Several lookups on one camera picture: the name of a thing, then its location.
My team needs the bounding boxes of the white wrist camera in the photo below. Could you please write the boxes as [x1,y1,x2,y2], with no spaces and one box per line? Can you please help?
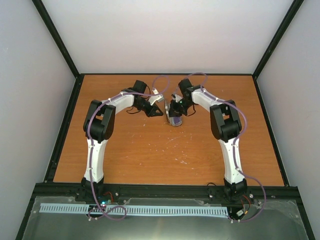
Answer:
[171,93,182,103]
[148,88,164,105]

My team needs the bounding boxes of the plaid brown glasses case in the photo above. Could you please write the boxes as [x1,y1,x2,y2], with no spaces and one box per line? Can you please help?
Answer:
[164,100,183,127]

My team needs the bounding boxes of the light blue slotted cable duct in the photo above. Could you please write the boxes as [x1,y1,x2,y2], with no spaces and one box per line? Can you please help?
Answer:
[39,203,229,218]

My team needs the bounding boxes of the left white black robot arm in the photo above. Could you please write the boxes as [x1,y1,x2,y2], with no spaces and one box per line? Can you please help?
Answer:
[81,80,164,202]

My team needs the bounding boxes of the black aluminium mounting rail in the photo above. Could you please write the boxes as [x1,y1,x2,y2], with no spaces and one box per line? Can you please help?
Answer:
[32,182,300,203]

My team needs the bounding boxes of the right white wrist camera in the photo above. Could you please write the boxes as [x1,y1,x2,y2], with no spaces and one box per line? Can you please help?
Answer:
[171,93,182,103]

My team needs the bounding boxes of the black enclosure frame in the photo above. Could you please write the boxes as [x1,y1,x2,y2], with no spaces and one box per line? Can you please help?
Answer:
[14,0,316,240]

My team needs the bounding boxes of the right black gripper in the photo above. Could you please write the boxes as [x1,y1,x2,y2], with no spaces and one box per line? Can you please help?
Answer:
[166,98,194,118]

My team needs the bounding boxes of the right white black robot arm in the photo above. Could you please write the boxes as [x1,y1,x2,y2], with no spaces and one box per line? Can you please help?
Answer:
[165,78,247,202]

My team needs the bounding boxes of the pink transparent sunglasses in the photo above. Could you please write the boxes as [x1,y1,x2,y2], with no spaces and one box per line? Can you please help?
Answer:
[170,116,183,127]

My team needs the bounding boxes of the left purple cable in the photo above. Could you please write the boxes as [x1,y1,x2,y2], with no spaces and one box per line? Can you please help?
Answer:
[88,75,171,222]

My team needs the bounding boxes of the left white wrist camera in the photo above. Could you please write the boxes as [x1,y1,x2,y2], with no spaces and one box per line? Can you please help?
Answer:
[148,88,164,105]

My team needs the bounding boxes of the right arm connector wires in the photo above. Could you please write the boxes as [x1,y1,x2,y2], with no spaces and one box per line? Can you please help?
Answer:
[234,194,252,218]

